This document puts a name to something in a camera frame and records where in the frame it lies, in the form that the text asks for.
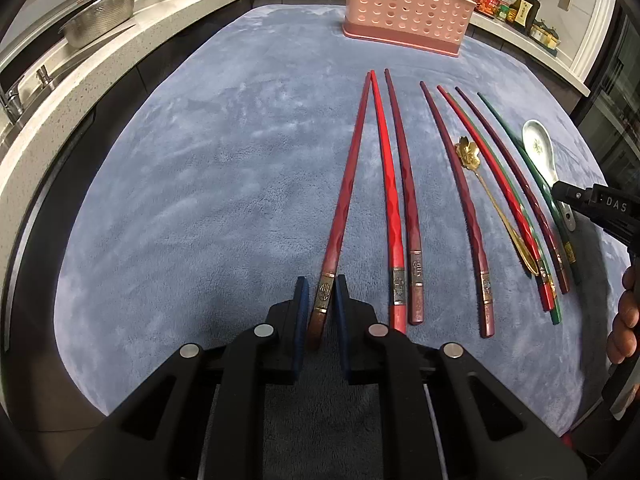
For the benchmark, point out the blue-grey plush mat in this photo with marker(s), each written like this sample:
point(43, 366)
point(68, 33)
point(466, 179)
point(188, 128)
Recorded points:
point(221, 190)

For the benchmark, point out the dark green chopstick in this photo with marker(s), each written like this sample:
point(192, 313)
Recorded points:
point(555, 211)

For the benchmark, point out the bright red chopstick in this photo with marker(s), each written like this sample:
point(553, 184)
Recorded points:
point(396, 255)

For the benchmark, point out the green tray of jars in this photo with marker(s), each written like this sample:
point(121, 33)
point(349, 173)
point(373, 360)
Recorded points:
point(545, 36)

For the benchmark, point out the chrome sink faucet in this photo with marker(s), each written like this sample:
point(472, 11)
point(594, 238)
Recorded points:
point(12, 103)

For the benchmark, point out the red and green chopstick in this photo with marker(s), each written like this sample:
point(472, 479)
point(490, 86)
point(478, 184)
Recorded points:
point(523, 226)

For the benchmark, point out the red seasoning container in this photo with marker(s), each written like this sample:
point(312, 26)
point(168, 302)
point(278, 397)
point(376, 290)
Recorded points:
point(488, 7)

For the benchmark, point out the pink perforated utensil holder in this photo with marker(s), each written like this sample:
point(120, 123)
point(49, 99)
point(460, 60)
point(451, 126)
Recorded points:
point(437, 26)

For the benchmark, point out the gold flower-handled spoon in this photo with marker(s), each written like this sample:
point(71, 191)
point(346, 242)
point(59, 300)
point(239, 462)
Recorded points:
point(469, 155)

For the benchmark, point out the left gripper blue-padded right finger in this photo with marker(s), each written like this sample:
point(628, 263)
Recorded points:
point(353, 317)

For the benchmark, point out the operator right hand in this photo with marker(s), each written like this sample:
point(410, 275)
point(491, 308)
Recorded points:
point(622, 342)

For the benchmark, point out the white ceramic soup spoon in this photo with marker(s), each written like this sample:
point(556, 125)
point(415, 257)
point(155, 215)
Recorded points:
point(539, 148)

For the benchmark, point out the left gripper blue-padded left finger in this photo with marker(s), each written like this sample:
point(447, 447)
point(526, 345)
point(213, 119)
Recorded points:
point(286, 345)

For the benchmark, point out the dark soy sauce bottle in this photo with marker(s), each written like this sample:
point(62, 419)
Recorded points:
point(521, 15)

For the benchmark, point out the dark red chopstick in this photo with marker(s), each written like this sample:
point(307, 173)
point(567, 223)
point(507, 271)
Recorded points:
point(331, 258)

